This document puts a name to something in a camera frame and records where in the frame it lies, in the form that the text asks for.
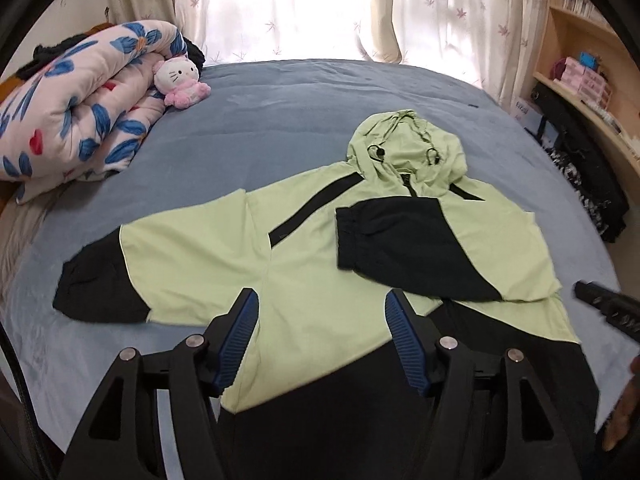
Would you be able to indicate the white sheer leaf-print curtain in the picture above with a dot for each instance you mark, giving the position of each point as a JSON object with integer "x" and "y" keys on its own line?
{"x": 290, "y": 10}

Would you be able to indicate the floral quilt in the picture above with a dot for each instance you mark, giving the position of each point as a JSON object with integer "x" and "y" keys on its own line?
{"x": 75, "y": 110}

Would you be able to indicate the beige pillow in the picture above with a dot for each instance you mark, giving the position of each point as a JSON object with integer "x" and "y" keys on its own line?
{"x": 20, "y": 232}

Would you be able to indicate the white and pink cat plush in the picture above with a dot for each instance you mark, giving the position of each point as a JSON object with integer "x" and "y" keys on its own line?
{"x": 172, "y": 77}

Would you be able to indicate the long black case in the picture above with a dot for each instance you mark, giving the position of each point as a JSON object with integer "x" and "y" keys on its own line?
{"x": 592, "y": 165}

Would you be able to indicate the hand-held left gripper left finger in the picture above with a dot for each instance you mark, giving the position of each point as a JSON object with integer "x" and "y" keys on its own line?
{"x": 237, "y": 355}

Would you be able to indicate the wooden bookshelf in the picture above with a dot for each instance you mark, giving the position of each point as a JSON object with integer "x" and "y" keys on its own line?
{"x": 565, "y": 45}

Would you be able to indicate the dark red bundle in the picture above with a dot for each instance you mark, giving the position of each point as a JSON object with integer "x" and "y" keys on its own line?
{"x": 558, "y": 69}

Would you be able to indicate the person's right hand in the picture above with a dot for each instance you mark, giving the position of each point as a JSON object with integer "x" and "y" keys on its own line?
{"x": 625, "y": 410}

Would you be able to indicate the small blue box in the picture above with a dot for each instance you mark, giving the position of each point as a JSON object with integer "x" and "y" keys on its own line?
{"x": 588, "y": 60}

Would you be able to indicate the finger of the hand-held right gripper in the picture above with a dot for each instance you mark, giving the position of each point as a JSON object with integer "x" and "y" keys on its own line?
{"x": 612, "y": 305}

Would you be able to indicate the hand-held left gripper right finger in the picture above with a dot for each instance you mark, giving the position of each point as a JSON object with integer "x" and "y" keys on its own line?
{"x": 407, "y": 350}

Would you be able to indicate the black and white patterned cloth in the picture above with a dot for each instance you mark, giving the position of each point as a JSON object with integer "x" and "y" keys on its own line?
{"x": 567, "y": 166}

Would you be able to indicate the blue bed blanket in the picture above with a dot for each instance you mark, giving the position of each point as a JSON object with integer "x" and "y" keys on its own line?
{"x": 275, "y": 110}

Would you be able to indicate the stack of pink storage boxes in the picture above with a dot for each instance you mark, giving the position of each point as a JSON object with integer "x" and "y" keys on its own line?
{"x": 585, "y": 81}

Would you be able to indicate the green and black hooded jacket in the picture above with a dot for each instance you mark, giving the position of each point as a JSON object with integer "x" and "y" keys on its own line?
{"x": 310, "y": 280}

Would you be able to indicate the white cardboard box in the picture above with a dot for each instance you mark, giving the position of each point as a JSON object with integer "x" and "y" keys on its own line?
{"x": 522, "y": 110}

